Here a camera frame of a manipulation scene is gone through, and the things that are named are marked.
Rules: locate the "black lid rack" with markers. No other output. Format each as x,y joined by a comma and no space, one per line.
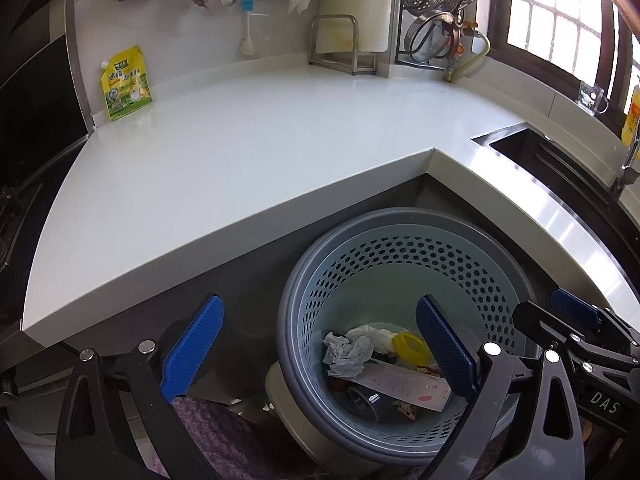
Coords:
420,63

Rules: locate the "steel cutting board stand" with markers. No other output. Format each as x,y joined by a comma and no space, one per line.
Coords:
354,45

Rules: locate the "grey base cabinet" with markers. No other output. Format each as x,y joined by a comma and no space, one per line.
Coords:
225,280

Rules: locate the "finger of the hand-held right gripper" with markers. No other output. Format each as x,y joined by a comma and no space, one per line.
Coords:
545,322
575,302

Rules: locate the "yellow dish soap bottle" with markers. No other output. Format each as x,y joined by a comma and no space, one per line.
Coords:
631,120

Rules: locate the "black stove unit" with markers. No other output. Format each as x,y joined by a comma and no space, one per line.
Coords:
40,135

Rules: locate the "clear printed mug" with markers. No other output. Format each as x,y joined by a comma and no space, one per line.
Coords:
590,96

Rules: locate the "white tissue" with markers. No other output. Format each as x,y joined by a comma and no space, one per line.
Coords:
370,334

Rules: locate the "white paper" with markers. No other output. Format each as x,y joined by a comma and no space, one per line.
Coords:
347,355

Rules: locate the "white cutting board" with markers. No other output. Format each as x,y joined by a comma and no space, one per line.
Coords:
360,0

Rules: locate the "beige plastic container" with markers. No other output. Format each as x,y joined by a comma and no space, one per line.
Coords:
275,390

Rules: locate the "gas pipe valve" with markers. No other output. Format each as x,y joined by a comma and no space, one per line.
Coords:
458,50

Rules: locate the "red and cream snack wrapper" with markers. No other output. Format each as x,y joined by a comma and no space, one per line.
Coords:
406,410

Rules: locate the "grey perforated wastebasket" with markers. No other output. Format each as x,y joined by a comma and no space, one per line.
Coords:
400,260

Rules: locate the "brown framed window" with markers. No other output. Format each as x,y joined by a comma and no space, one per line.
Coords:
550,15

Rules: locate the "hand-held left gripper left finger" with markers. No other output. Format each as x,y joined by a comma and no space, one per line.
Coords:
195,345

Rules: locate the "yellow plastic lid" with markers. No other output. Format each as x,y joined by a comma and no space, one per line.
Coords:
410,345

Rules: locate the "purple fleece clothing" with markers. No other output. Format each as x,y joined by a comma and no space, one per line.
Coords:
215,435

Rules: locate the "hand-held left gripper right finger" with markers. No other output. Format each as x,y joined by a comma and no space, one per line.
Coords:
445,345

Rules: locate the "yellow-green seasoning pouch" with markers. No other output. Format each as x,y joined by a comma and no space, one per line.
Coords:
125,85

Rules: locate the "blue and white bottle brush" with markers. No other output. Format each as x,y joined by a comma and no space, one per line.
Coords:
247,5

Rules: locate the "black kitchen sink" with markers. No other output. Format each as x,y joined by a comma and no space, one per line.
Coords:
540,155

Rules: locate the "pink paper label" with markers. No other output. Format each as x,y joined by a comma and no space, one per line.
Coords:
400,382

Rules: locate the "steel sink faucet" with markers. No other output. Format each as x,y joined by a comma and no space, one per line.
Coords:
622,175

